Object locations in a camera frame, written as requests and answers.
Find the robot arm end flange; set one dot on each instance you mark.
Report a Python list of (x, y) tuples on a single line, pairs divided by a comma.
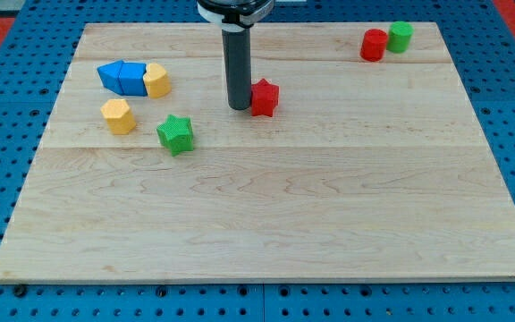
[(242, 13)]

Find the red star block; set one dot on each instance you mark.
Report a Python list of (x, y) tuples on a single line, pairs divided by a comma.
[(265, 98)]

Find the green star block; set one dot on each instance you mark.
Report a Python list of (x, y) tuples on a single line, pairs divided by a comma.
[(176, 134)]

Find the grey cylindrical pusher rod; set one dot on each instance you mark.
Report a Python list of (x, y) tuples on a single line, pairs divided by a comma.
[(237, 67)]

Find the yellow heart block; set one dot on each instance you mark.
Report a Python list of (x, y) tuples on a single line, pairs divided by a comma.
[(156, 81)]

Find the yellow hexagon block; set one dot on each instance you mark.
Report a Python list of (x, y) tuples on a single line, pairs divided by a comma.
[(118, 116)]

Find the blue pentagon block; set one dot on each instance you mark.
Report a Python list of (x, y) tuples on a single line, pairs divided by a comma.
[(131, 79)]

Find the red cylinder block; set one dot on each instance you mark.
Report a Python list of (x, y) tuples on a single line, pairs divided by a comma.
[(373, 45)]

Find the blue triangle block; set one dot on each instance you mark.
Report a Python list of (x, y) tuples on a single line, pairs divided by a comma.
[(109, 76)]

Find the green cylinder block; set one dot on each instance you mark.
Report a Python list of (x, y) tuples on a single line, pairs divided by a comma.
[(399, 37)]

